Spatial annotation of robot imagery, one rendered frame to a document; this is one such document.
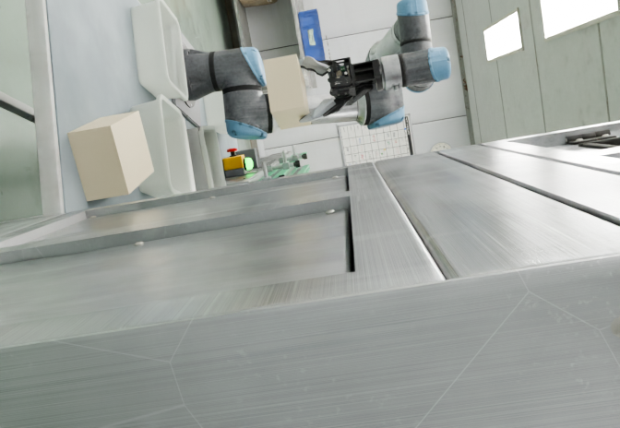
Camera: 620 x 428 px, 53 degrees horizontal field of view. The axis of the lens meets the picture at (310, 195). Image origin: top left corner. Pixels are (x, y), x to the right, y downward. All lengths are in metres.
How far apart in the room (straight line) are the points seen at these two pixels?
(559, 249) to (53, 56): 0.95
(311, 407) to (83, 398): 0.10
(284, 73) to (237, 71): 0.42
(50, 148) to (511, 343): 0.90
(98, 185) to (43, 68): 0.21
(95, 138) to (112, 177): 0.07
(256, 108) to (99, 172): 0.77
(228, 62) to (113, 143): 0.79
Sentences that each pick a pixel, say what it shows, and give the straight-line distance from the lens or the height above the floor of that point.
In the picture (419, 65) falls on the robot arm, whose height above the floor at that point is 1.39.
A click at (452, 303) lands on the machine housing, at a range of 0.27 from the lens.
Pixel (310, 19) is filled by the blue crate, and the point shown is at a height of 1.01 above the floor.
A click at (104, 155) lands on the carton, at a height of 0.80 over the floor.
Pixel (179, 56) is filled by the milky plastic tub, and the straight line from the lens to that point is 1.67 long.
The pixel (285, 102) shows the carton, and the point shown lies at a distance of 1.37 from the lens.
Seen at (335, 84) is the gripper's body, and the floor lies 1.20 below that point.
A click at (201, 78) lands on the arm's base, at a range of 1.83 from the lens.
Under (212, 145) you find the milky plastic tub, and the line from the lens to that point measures 1.80.
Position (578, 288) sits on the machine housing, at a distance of 0.28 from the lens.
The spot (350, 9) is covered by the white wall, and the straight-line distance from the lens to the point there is 7.88.
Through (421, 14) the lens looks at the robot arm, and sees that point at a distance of 1.55.
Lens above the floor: 1.21
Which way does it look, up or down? 4 degrees down
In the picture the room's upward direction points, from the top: 81 degrees clockwise
